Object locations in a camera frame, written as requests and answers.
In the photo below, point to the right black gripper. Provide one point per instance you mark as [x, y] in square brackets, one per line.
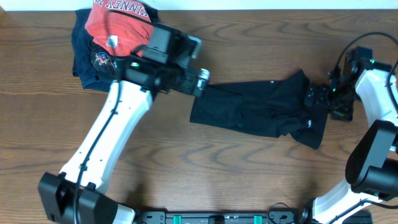
[321, 98]

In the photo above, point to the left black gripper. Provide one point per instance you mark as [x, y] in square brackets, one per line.
[190, 88]

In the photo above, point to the black t-shirt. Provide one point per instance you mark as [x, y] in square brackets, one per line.
[269, 108]

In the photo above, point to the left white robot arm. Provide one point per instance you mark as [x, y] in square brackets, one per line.
[78, 193]

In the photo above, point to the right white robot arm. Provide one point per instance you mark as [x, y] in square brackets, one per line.
[370, 175]

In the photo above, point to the orange folded t-shirt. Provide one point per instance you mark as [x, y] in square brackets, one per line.
[119, 26]

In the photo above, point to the black patterned folded shirt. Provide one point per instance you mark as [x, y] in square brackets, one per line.
[103, 62]

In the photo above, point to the navy folded t-shirt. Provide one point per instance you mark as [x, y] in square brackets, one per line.
[82, 44]

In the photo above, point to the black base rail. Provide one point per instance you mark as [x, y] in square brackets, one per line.
[274, 215]

